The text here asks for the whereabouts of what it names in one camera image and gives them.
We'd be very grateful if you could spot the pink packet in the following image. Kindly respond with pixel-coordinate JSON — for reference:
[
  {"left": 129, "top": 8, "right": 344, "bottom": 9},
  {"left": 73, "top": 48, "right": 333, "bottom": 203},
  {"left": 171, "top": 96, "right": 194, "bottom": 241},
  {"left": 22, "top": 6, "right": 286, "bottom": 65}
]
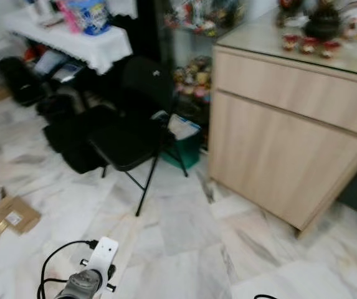
[{"left": 56, "top": 0, "right": 83, "bottom": 34}]

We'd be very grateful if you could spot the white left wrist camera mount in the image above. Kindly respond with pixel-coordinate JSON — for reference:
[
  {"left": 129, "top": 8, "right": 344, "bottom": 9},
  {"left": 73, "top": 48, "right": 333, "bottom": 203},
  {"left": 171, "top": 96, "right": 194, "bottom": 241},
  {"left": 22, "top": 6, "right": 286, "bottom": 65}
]
[{"left": 81, "top": 236, "right": 120, "bottom": 291}]

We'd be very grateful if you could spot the colourful figurine cluster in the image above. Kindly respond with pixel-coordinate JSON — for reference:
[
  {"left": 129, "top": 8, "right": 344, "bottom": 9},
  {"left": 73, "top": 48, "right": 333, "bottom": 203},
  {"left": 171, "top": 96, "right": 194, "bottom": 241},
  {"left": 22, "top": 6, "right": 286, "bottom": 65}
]
[{"left": 173, "top": 55, "right": 214, "bottom": 102}]

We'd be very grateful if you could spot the light wood cabinet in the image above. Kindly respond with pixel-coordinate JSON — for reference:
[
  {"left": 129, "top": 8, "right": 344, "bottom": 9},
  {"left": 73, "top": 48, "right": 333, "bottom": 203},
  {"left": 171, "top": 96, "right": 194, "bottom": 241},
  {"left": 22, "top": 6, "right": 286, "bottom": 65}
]
[{"left": 207, "top": 25, "right": 357, "bottom": 239}]

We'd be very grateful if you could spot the large black bag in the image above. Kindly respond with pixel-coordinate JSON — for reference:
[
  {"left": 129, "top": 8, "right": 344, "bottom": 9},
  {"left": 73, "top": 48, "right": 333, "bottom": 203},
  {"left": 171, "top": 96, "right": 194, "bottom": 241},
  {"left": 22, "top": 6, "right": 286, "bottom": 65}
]
[{"left": 42, "top": 105, "right": 124, "bottom": 174}]

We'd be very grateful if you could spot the flat cardboard with white label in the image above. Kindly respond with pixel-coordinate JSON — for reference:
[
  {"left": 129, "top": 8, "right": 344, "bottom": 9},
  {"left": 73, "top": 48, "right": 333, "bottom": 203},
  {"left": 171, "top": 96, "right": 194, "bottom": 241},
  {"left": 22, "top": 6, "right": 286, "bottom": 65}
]
[{"left": 0, "top": 196, "right": 42, "bottom": 236}]

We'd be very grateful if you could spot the black folding chair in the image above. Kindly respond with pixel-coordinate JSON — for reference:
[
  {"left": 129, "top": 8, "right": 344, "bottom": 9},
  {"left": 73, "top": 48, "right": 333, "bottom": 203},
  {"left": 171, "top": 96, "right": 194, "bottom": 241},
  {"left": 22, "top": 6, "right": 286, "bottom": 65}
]
[{"left": 89, "top": 57, "right": 192, "bottom": 218}]

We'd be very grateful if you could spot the teal box with papers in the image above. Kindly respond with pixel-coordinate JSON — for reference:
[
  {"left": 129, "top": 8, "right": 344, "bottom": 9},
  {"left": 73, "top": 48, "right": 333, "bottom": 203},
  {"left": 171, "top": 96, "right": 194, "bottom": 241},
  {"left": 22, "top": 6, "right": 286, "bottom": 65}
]
[{"left": 160, "top": 112, "right": 202, "bottom": 171}]

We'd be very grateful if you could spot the silver bag with blue label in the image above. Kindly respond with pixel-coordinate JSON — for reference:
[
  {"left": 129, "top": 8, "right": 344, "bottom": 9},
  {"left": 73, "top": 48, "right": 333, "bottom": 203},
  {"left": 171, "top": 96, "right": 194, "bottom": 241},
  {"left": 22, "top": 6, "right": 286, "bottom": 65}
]
[{"left": 33, "top": 49, "right": 85, "bottom": 83}]

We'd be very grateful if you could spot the blue and white tub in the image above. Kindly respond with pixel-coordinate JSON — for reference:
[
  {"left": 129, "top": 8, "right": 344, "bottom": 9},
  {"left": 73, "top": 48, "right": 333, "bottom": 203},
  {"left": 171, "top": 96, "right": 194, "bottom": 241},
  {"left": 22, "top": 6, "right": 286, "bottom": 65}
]
[{"left": 66, "top": 0, "right": 112, "bottom": 36}]

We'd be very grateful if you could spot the black teapot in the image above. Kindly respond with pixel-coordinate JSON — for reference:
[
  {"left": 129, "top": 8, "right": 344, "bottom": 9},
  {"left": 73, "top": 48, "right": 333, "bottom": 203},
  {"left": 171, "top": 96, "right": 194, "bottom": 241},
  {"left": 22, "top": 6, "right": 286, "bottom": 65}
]
[{"left": 303, "top": 5, "right": 345, "bottom": 42}]

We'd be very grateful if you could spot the small black bag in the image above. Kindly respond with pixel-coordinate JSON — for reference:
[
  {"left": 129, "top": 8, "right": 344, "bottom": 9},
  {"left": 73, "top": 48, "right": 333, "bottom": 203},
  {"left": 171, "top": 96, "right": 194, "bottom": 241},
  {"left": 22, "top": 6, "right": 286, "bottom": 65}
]
[{"left": 0, "top": 56, "right": 47, "bottom": 107}]

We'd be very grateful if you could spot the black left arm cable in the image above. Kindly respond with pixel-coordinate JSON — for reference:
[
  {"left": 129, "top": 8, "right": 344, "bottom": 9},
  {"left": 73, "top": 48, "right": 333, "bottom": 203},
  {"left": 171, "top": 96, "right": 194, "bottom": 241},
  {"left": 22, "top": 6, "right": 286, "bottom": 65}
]
[{"left": 37, "top": 239, "right": 100, "bottom": 299}]

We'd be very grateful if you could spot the table with white lace cloth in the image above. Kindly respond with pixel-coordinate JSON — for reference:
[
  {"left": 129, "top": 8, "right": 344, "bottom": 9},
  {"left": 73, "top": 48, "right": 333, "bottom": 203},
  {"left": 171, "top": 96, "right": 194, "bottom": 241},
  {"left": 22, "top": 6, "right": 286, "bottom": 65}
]
[{"left": 4, "top": 6, "right": 134, "bottom": 76}]

